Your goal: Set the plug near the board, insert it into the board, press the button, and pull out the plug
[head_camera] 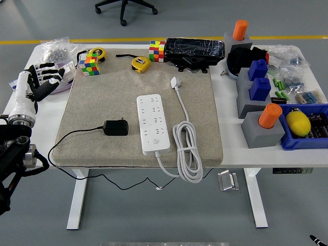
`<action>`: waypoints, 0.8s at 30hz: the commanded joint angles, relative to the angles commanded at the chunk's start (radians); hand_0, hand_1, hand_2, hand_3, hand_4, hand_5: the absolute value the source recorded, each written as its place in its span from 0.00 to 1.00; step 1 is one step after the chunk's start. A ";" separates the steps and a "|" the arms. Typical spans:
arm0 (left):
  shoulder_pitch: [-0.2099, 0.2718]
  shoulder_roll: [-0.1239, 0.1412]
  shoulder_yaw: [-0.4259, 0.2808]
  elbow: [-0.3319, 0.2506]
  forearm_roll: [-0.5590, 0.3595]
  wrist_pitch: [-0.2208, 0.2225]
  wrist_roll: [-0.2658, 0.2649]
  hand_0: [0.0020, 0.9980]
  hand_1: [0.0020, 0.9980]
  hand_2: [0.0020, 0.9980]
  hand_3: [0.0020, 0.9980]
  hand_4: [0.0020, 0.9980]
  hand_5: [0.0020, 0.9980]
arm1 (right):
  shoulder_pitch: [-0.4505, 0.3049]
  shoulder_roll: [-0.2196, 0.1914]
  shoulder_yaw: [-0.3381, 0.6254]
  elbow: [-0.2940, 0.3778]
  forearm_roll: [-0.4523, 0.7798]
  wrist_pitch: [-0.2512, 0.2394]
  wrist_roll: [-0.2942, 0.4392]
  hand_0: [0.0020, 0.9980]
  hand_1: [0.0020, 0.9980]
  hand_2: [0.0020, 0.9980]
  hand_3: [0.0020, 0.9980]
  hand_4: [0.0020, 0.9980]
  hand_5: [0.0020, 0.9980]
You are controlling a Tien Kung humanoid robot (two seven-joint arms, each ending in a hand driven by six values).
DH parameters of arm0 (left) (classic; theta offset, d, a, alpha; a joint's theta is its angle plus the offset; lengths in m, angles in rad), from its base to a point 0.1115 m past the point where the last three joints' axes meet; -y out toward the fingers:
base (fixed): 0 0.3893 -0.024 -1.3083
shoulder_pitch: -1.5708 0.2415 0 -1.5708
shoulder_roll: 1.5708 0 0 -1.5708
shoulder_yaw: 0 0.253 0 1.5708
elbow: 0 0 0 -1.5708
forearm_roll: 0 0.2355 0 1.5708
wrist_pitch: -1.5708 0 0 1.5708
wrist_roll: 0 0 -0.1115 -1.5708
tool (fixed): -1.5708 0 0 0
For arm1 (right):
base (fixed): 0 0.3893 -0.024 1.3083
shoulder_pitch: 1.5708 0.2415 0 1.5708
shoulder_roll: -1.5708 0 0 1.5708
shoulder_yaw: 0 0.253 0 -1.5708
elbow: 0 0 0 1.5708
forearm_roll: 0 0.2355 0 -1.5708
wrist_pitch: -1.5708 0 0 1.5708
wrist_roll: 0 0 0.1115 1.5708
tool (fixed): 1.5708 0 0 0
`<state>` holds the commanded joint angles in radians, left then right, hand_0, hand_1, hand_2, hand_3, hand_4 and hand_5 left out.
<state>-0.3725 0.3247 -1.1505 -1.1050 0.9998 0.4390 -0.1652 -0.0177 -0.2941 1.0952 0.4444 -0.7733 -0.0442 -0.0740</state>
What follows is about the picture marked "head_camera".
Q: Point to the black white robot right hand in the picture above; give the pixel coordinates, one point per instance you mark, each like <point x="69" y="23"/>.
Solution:
<point x="317" y="241"/>

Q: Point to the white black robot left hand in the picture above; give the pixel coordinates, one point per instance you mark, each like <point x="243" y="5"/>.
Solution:
<point x="23" y="92"/>

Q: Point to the black power adapter plug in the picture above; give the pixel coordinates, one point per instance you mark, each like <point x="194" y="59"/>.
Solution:
<point x="116" y="128"/>

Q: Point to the white power strip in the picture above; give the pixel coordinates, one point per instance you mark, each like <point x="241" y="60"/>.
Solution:
<point x="153" y="123"/>

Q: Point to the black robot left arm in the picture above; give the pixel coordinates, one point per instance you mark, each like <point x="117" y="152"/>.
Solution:
<point x="15" y="151"/>

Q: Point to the white circuit breaker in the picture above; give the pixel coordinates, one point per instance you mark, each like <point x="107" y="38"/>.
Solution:
<point x="12" y="84"/>

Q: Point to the purple tray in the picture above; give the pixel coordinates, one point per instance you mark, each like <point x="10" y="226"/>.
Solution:
<point x="64" y="88"/>

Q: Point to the clear bag of metal nuts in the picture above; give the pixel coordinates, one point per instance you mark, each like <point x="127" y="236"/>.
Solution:
<point x="55" y="52"/>

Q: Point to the white table leg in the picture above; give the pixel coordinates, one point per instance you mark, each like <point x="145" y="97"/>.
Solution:
<point x="77" y="205"/>
<point x="257" y="205"/>

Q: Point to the green-faced puzzle cube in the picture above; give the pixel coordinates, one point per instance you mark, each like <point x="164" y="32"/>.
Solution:
<point x="89" y="66"/>

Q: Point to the black table control panel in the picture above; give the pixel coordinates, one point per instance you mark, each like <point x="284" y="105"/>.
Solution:
<point x="292" y="171"/>

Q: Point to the yellow black round tape measure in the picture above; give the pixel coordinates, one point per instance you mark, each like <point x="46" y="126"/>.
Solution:
<point x="100" y="52"/>

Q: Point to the blue plastic bin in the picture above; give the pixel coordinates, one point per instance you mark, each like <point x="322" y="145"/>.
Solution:
<point x="294" y="143"/>

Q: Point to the black electronic parts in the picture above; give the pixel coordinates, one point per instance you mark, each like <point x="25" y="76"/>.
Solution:
<point x="319" y="125"/>

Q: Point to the yellow lemon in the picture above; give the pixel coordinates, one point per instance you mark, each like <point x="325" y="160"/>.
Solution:
<point x="298" y="123"/>

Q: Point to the black office chair base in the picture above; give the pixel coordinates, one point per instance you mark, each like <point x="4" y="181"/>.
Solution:
<point x="124" y="10"/>

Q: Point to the orange cylinder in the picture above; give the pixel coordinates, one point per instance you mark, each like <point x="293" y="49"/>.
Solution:
<point x="269" y="115"/>
<point x="239" y="29"/>

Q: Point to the tall multicolour puzzle cube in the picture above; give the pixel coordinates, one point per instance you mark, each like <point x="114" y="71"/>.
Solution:
<point x="156" y="51"/>

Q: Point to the clear bag of taped resistors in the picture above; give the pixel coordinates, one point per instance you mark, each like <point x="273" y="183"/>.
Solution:
<point x="308" y="97"/>

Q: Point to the small black module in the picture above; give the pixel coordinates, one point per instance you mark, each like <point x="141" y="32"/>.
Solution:
<point x="278" y="100"/>

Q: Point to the green battery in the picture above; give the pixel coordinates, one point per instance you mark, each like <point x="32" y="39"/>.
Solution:
<point x="278" y="93"/>
<point x="285" y="96"/>
<point x="278" y="84"/>
<point x="275" y="82"/>
<point x="282" y="85"/>

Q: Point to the clear bag of blue resistors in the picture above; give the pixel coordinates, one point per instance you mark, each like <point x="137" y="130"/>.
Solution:
<point x="294" y="80"/>

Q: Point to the blue block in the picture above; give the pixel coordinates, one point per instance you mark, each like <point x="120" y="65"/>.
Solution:
<point x="260" y="88"/>
<point x="257" y="70"/>

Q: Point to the grey stepped block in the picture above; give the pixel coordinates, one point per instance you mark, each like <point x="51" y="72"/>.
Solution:
<point x="243" y="89"/>

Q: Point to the grey-brown mat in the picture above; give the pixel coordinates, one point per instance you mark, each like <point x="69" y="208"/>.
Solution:
<point x="194" y="102"/>

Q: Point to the black foil-wrapped device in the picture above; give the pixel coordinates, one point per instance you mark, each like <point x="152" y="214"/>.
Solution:
<point x="192" y="48"/>

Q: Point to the light blue bowl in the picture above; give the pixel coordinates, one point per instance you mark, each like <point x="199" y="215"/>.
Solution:
<point x="232" y="74"/>

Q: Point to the clear bag with white parts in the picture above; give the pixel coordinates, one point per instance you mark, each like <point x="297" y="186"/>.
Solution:
<point x="282" y="56"/>

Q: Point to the small metal clip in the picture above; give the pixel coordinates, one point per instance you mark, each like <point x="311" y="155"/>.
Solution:
<point x="224" y="73"/>

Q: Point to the black cloth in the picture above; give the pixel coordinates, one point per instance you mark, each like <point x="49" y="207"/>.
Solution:
<point x="238" y="59"/>

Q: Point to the white wall switch panel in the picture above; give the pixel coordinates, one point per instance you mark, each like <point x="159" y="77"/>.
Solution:
<point x="69" y="70"/>

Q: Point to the silver metal bracket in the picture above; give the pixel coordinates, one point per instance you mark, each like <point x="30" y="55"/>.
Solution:
<point x="226" y="180"/>

